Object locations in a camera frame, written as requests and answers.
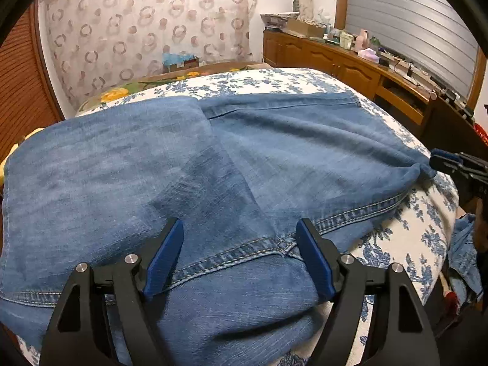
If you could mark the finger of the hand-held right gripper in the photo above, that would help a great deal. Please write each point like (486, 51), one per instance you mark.
(444, 161)

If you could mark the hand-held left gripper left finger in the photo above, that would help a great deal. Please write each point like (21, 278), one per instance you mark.
(166, 259)

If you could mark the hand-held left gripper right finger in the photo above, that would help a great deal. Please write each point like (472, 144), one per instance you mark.
(314, 259)

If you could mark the blue denim pants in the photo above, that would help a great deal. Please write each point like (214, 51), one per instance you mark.
(190, 167)

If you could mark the light blue denim garment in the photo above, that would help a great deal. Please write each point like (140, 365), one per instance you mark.
(463, 255)

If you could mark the blue floral bed sheet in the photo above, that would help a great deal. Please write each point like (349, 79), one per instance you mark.
(400, 236)

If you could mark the white power strip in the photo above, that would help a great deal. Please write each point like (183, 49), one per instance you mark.
(415, 71)

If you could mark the pink tissue pack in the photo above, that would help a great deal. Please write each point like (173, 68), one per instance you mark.
(369, 55)

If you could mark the pink bottle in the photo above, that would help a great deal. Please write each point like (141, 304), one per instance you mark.
(362, 42)

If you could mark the grey window blind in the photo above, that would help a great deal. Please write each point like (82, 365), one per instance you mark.
(400, 15)

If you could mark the long wooden cabinet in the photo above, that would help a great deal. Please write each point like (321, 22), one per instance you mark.
(324, 57)

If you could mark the colourful flower blanket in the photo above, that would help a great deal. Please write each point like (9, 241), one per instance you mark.
(114, 95)

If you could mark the yellow plush toy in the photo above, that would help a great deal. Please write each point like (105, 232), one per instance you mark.
(4, 166)

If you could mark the flat cardboard box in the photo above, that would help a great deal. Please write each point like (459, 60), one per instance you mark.
(305, 28)

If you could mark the small cardboard box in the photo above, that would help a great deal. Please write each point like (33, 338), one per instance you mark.
(186, 64)

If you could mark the blue plastic bag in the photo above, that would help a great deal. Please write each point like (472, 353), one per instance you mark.
(175, 58)

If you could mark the patterned basket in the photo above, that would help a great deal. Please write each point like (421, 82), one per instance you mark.
(278, 20)

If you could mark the wooden louvered wardrobe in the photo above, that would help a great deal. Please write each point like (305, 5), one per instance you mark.
(23, 84)

